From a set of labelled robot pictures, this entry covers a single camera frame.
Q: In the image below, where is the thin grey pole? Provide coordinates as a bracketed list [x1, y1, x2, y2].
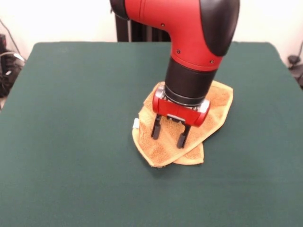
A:
[0, 18, 26, 62]

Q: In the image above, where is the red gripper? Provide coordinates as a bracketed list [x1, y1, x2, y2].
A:
[151, 85, 211, 149]

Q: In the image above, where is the black equipment with cables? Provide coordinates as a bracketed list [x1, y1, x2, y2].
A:
[0, 34, 26, 98]

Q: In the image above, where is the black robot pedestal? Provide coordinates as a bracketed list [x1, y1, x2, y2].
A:
[114, 13, 171, 43]

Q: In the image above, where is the grey pedestal leg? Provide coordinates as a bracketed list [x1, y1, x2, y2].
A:
[287, 54, 303, 89]

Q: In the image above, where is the orange terry towel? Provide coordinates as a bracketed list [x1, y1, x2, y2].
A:
[131, 80, 234, 168]

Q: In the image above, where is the dark green table cloth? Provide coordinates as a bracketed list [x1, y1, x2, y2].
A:
[0, 41, 303, 227]

